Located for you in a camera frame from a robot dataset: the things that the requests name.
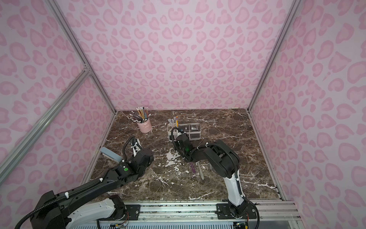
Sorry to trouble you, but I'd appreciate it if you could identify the cream toothbrush holder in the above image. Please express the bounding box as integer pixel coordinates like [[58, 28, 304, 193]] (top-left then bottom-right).
[[167, 123, 202, 142]]

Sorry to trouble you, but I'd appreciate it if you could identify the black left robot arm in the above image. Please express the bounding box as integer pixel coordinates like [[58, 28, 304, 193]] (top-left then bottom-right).
[[15, 148, 153, 229]]

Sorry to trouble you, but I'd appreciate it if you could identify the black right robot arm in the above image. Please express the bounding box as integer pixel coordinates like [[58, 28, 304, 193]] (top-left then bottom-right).
[[170, 127, 249, 217]]

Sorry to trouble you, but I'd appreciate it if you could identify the pink pencil cup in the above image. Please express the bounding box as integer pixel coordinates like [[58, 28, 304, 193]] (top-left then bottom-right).
[[137, 119, 153, 133]]

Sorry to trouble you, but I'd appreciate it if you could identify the grey blue box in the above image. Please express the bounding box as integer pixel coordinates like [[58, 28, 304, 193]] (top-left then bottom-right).
[[100, 147, 124, 163]]

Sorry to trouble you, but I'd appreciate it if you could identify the coloured pencils bunch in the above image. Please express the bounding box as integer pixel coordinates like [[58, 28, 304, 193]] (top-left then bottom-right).
[[129, 106, 149, 124]]

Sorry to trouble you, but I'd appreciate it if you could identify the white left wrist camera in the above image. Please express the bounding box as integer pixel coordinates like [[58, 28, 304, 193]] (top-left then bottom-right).
[[131, 138, 143, 157]]

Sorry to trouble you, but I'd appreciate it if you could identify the aluminium frame rail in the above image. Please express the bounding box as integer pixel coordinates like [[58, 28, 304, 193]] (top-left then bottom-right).
[[101, 200, 304, 229]]

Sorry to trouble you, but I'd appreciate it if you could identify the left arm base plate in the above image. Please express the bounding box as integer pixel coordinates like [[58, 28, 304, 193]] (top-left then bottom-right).
[[120, 204, 141, 221]]

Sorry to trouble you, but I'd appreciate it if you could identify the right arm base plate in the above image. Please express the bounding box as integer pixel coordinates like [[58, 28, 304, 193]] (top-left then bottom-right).
[[215, 202, 257, 219]]

